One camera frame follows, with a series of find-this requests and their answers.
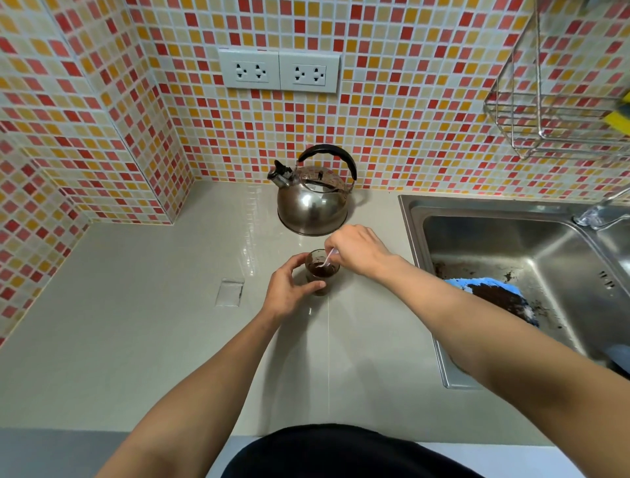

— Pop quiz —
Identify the person's right hand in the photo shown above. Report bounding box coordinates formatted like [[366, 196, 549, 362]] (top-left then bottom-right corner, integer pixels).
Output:
[[324, 225, 400, 280]]

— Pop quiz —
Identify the person's left hand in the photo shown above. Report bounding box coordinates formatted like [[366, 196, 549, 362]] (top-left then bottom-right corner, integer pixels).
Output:
[[263, 253, 327, 324]]

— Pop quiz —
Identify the small glass cup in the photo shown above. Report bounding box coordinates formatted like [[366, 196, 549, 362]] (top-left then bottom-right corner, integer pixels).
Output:
[[304, 249, 342, 296]]

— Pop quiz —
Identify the person's right forearm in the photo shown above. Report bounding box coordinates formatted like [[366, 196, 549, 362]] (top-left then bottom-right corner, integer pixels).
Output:
[[377, 254, 630, 478]]

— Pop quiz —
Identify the person's left forearm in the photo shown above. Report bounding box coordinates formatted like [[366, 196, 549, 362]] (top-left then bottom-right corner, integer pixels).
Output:
[[95, 308, 289, 478]]

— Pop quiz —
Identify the small clear plastic packet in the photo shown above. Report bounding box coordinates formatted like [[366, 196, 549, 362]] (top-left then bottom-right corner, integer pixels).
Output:
[[215, 279, 246, 308]]

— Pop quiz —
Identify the blue cloth with coffee grounds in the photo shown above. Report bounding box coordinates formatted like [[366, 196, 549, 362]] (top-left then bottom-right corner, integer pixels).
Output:
[[444, 277, 540, 327]]

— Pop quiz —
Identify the person's black shirt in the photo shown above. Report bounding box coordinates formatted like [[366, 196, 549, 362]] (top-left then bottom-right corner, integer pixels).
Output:
[[221, 424, 486, 478]]

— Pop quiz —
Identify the stainless steel sink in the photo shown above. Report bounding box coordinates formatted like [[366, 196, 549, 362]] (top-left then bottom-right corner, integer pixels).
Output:
[[398, 194, 630, 391]]

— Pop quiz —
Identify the chrome faucet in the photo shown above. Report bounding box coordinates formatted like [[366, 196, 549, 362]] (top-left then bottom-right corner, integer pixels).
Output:
[[572, 186, 630, 231]]

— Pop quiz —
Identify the yellow sponge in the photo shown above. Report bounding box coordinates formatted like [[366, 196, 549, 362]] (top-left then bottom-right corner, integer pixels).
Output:
[[604, 91, 630, 137]]

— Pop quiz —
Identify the stainless steel kettle black handle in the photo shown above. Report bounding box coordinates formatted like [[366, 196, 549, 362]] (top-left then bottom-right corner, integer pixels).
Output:
[[267, 144, 358, 237]]

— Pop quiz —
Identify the white double wall socket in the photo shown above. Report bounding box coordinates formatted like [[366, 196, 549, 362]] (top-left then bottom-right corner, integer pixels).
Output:
[[218, 48, 281, 91], [279, 50, 342, 95]]

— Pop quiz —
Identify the metal wire wall rack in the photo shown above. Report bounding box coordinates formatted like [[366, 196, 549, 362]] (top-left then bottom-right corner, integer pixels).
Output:
[[483, 0, 630, 161]]

